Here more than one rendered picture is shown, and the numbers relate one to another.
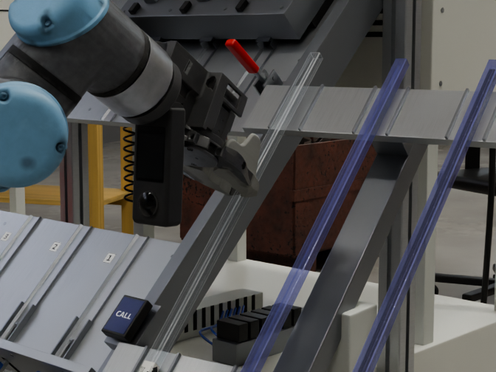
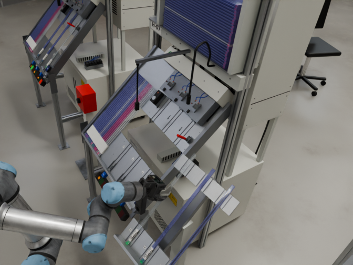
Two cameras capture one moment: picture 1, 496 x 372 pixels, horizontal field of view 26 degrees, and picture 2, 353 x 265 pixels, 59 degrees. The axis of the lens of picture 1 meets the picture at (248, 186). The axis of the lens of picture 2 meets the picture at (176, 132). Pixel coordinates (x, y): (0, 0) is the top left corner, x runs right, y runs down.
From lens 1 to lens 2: 96 cm
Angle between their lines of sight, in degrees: 32
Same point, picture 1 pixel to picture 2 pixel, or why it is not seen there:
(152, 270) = not seen: hidden behind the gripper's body
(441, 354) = (232, 178)
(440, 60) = (247, 120)
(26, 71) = (104, 205)
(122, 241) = (146, 168)
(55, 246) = (133, 159)
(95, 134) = not seen: outside the picture
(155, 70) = (137, 197)
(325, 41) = (206, 131)
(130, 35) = (130, 196)
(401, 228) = (222, 166)
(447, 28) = (252, 111)
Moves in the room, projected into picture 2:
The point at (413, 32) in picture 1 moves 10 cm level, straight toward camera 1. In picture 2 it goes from (236, 124) to (230, 136)
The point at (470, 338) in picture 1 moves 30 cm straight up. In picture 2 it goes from (243, 172) to (255, 136)
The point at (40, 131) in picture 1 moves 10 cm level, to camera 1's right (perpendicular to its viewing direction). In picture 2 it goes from (97, 248) to (125, 256)
